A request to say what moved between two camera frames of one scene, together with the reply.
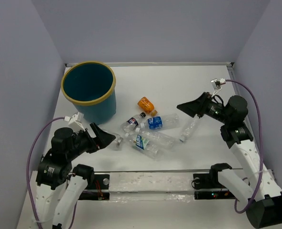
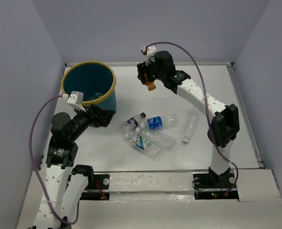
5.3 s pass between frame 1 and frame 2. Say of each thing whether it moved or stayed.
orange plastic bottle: moved
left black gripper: moved
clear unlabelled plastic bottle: stayed
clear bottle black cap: stayed
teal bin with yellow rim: stayed
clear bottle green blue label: stayed
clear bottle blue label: stayed
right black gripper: moved
